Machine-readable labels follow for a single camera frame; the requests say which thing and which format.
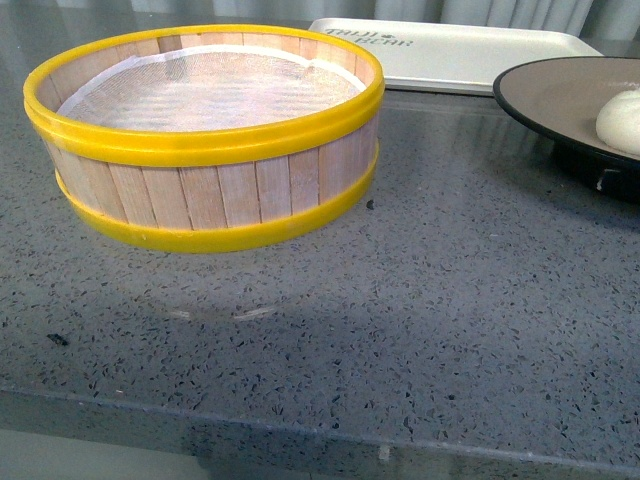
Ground brown plate with black rim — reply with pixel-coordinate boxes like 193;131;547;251
493;56;639;204

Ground white steamed bun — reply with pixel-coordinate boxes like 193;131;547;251
596;89;639;156

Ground cream rectangular serving tray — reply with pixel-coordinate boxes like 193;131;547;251
310;18;600;96

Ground yellow rimmed wooden steamer basket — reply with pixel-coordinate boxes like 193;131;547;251
23;24;385;253

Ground white mesh steamer liner cloth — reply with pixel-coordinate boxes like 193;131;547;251
58;45;365;132

